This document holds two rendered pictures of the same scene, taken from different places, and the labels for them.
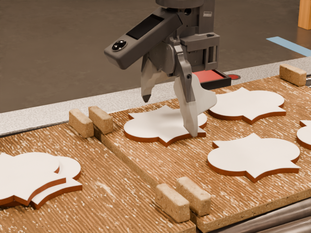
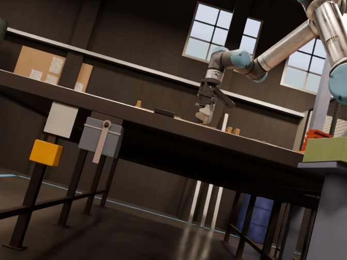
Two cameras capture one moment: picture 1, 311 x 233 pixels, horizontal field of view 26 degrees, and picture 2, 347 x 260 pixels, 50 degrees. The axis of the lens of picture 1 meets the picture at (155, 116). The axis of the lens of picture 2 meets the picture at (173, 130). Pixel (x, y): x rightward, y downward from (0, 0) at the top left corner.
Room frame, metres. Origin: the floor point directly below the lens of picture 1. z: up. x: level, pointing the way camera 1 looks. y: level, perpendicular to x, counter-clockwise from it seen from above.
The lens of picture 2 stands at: (2.42, 0.61, 0.71)
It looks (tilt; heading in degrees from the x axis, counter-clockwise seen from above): 7 degrees up; 208
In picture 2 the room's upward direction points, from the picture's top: 16 degrees clockwise
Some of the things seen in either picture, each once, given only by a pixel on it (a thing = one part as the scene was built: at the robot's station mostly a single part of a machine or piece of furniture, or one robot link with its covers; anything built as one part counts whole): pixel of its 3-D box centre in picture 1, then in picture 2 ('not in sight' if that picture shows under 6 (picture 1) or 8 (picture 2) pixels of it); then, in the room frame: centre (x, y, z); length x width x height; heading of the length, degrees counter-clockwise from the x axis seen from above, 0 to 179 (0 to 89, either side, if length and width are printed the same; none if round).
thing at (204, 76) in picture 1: (203, 79); not in sight; (1.20, -0.09, 0.92); 0.06 x 0.06 x 0.01; 26
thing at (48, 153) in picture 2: not in sight; (53, 133); (1.38, -0.43, 0.74); 0.09 x 0.08 x 0.24; 116
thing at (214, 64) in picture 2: not in sight; (219, 60); (0.97, -0.03, 1.25); 0.09 x 0.08 x 0.11; 66
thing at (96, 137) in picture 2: not in sight; (101, 139); (1.30, -0.27, 0.77); 0.14 x 0.11 x 0.18; 116
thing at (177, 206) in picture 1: (171, 201); not in sight; (0.71, -0.02, 0.95); 0.06 x 0.02 x 0.03; 30
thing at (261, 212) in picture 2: not in sight; (256, 213); (-4.37, -0.91, 0.46); 0.59 x 0.59 x 0.92
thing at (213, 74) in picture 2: not in sight; (214, 77); (0.97, -0.03, 1.17); 0.08 x 0.08 x 0.05
